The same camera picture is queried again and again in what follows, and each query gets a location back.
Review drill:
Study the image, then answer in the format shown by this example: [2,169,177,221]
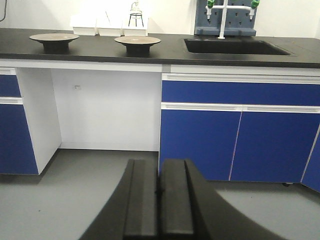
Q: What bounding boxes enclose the clear glass flask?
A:
[130,0,142,16]

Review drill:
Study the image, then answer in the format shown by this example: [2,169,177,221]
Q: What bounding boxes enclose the beige round plate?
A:
[29,33,80,54]
[114,35,161,55]

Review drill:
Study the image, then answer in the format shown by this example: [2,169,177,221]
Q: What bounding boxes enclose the white lab faucet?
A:
[205,0,260,40]

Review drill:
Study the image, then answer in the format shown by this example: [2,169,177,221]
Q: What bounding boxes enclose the white storage bin left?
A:
[70,14,98,36]

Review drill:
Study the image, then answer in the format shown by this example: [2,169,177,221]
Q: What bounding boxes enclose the white storage bin middle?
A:
[96,11,123,37]

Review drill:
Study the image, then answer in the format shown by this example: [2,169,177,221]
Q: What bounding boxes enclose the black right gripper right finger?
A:
[159,158,282,240]

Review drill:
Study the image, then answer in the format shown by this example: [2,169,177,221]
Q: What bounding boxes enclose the blue white lab cabinet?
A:
[0,62,320,190]

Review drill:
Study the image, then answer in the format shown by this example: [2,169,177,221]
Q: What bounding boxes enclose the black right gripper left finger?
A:
[80,159,158,240]

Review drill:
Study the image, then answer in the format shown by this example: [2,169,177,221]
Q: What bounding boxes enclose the white storage bin right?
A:
[122,15,149,36]

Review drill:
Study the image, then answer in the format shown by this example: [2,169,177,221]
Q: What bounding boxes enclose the blue pegboard drying rack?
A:
[194,0,260,39]

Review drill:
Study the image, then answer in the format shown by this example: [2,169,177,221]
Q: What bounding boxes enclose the white storage bin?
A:
[96,11,123,37]
[70,14,98,36]
[122,15,149,36]

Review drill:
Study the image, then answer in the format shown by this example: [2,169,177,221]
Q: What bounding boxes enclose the black lab sink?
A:
[184,38,292,56]

